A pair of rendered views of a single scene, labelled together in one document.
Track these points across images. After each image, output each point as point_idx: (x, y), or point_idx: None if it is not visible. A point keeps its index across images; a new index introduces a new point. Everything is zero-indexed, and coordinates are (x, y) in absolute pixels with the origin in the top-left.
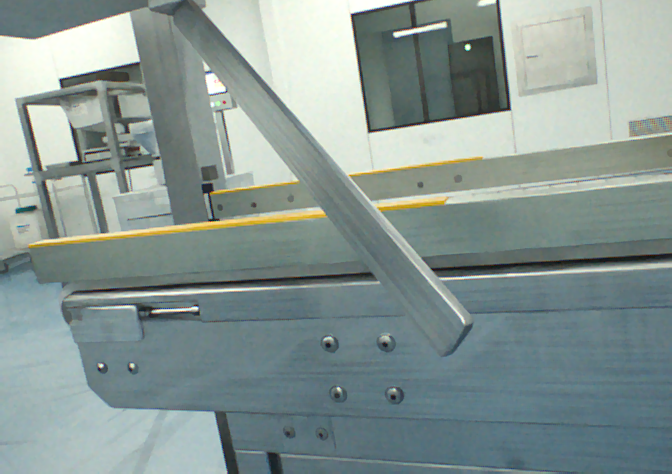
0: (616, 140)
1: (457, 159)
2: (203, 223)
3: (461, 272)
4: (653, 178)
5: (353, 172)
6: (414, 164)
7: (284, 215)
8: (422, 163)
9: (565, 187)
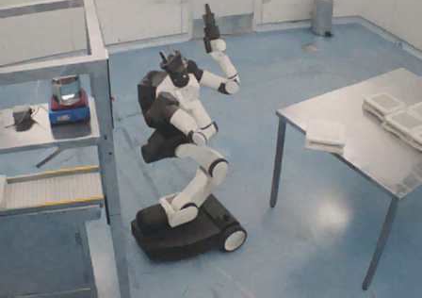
0: (14, 207)
1: (42, 204)
2: (69, 170)
3: None
4: (19, 176)
5: (65, 201)
6: (52, 204)
7: (56, 171)
8: (50, 204)
9: (26, 175)
